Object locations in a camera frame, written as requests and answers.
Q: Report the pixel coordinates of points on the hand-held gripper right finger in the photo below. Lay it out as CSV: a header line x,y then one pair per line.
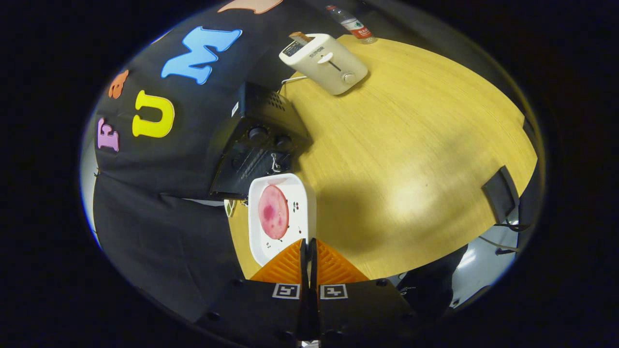
x,y
358,314

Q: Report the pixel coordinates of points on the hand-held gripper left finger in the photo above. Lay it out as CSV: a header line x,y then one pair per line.
x,y
271,314

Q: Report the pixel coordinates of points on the pink ham slice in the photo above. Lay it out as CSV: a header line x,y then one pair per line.
x,y
273,212

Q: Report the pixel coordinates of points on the white square plate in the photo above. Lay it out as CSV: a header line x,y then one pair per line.
x,y
300,212

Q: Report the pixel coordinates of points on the black toaster oven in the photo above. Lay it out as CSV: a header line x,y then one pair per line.
x,y
261,111

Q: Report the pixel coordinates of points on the white pop-up toaster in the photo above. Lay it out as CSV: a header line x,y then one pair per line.
x,y
329,65

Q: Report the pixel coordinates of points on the black backdrop cloth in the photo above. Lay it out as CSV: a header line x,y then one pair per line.
x,y
159,232

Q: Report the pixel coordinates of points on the black chair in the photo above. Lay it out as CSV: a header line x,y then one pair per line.
x,y
500,193

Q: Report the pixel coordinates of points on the brown bread slice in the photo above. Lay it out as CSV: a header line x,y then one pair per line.
x,y
301,37

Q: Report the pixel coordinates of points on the clear plastic water bottle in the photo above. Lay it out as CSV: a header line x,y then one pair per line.
x,y
355,26

